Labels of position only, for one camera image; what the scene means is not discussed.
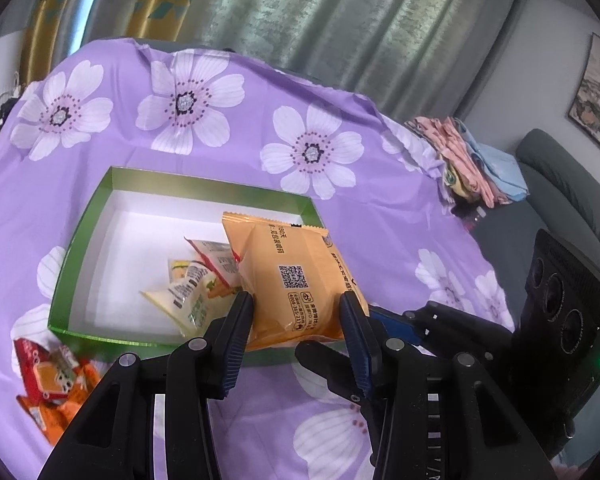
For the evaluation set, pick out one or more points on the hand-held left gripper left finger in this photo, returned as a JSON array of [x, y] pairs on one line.
[[232, 365]]

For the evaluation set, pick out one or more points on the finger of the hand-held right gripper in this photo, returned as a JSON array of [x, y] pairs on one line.
[[325, 362], [395, 325]]

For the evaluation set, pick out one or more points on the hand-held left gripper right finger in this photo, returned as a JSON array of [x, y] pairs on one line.
[[360, 360]]

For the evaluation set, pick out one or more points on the cream yellow snack packet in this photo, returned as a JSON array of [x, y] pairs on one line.
[[180, 305]]

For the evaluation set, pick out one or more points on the large orange snack packet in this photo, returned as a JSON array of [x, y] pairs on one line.
[[290, 280]]

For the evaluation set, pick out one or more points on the green box with white inside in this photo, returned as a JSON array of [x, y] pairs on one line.
[[130, 260]]

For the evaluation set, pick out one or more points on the small yellow green snack packet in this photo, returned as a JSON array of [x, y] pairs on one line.
[[182, 269]]

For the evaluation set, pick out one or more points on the red white snack packet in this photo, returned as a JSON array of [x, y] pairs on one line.
[[217, 257]]

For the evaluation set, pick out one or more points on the grey sofa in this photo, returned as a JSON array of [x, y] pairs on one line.
[[565, 185]]

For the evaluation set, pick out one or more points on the bright orange snack packet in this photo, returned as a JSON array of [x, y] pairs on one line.
[[55, 412], [85, 377]]

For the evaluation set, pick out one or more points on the light blue folded cloth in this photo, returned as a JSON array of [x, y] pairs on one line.
[[500, 170]]

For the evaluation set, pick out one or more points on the pile of folded clothes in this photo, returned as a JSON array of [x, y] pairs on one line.
[[450, 155]]

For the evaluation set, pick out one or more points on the purple floral cloth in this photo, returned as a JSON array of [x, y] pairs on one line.
[[330, 110]]

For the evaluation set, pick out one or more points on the framed landscape painting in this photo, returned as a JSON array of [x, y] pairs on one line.
[[597, 95]]

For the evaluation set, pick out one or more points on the grey curtain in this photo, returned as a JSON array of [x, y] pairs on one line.
[[355, 25]]

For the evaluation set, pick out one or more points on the black white bundle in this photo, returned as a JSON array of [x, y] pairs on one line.
[[0, 110]]

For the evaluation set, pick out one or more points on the white box appliance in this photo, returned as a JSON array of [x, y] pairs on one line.
[[7, 55]]

